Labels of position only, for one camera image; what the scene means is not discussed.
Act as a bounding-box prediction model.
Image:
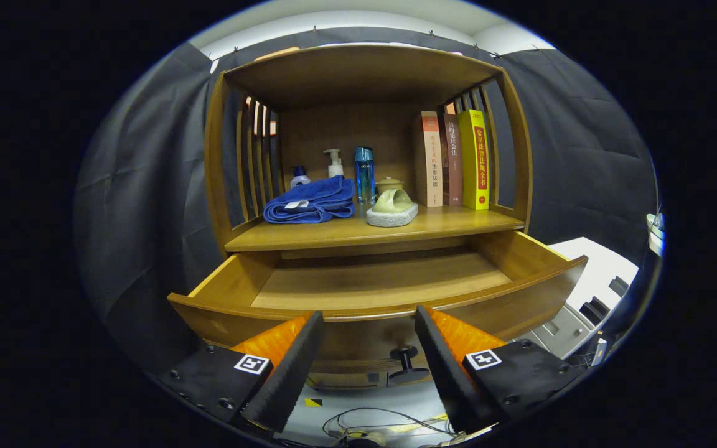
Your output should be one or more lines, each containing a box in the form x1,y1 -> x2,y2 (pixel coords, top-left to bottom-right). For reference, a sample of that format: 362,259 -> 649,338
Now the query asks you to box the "black drawer knob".
388,347 -> 431,385

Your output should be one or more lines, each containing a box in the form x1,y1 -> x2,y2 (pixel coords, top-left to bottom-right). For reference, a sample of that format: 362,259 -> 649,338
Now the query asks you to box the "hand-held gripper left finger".
158,311 -> 326,434

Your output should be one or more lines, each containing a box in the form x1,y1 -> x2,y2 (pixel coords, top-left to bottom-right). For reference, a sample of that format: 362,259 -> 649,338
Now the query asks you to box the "wooden drawer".
167,230 -> 588,374

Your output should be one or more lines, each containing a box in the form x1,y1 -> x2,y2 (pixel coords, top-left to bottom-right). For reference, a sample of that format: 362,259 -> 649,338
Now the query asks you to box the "folded blue towel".
263,175 -> 357,224

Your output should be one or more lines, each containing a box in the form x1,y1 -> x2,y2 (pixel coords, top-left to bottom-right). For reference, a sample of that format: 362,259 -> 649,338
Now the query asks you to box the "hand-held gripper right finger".
415,305 -> 585,435

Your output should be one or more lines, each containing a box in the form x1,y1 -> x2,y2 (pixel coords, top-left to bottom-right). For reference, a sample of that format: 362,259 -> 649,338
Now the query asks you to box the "white grey appliance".
517,236 -> 640,360

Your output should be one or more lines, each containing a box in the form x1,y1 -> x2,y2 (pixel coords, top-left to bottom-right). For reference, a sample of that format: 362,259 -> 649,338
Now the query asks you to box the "pale green scrub brush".
366,189 -> 419,228

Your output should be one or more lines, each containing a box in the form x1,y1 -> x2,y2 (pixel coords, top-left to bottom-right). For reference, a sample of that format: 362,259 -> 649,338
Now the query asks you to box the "black floor cable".
321,408 -> 456,439

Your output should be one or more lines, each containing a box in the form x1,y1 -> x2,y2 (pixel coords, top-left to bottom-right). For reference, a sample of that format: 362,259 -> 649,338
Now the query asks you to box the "white wall fixture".
646,213 -> 667,257

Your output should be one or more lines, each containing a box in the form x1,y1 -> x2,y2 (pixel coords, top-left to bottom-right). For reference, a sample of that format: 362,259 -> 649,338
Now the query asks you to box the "yellow book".
457,110 -> 490,210

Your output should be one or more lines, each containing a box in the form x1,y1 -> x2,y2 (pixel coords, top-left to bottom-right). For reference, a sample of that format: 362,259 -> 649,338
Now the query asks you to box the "wooden cabinet frame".
204,42 -> 533,393

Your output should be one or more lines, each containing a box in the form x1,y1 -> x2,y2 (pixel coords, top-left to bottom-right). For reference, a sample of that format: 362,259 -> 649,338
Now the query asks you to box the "cream book with orange top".
413,111 -> 444,207

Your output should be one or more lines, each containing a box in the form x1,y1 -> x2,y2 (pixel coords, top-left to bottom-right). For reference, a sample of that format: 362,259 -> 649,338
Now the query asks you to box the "brown book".
438,113 -> 464,207

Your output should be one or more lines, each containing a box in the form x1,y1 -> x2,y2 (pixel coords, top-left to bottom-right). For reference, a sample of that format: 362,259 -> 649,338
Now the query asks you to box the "wooden countertop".
225,205 -> 525,253

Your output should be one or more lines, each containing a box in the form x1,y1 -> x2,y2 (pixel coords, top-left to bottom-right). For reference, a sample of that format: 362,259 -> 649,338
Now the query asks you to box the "tall blue glass bottle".
354,147 -> 376,206

